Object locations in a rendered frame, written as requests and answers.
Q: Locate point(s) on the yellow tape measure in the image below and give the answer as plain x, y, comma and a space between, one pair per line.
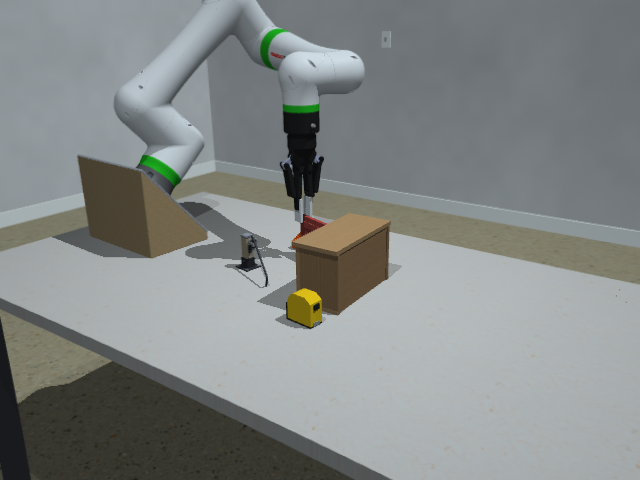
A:
304, 307

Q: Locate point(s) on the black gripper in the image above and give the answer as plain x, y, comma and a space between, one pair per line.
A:
302, 160

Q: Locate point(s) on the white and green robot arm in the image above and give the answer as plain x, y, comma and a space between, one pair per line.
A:
143, 104

